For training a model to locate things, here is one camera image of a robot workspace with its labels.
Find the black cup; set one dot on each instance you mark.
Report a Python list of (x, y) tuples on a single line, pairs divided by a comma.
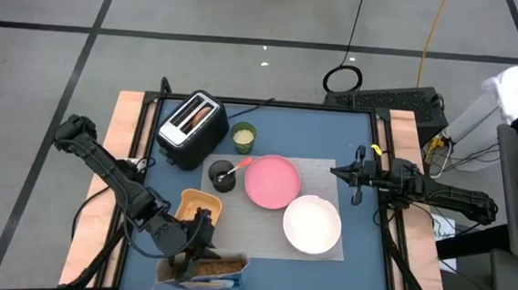
[(224, 186)]

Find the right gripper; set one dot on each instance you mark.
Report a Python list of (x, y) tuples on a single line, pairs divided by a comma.
[(371, 175)]

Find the orange plastic tray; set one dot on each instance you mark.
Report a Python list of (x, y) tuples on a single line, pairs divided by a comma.
[(195, 202)]

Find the green plastic cup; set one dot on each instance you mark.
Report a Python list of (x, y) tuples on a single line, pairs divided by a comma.
[(243, 137)]

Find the pink plate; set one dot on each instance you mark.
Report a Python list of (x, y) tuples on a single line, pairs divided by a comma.
[(272, 182)]

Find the black and silver toaster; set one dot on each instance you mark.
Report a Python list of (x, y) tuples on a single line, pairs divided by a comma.
[(204, 148)]

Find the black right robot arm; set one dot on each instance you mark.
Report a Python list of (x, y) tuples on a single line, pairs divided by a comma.
[(447, 197)]

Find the wooden side board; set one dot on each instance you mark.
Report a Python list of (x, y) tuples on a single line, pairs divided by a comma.
[(127, 101), (406, 128)]

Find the grey woven placemat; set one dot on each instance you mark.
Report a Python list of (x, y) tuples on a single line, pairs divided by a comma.
[(257, 232)]

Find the white paper sheet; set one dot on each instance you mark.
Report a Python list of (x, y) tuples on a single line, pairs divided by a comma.
[(446, 224)]

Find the black aluminium table frame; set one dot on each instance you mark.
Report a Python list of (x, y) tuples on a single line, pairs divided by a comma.
[(266, 103)]

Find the pale pink bowl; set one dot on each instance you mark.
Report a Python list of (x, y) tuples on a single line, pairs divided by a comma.
[(312, 224)]

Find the toasted bagel half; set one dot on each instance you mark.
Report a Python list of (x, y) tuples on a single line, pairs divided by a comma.
[(202, 117)]

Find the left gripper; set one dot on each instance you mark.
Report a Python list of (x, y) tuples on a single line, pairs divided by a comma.
[(202, 230)]

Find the yellow power plug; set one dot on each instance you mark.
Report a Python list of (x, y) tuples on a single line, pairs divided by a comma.
[(436, 143)]

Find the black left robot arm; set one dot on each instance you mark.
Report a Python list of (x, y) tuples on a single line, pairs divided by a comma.
[(115, 176)]

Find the blue cereal box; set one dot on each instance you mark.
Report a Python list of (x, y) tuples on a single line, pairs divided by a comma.
[(225, 268)]

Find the black computer case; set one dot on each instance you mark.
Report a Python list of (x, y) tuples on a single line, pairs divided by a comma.
[(381, 101)]

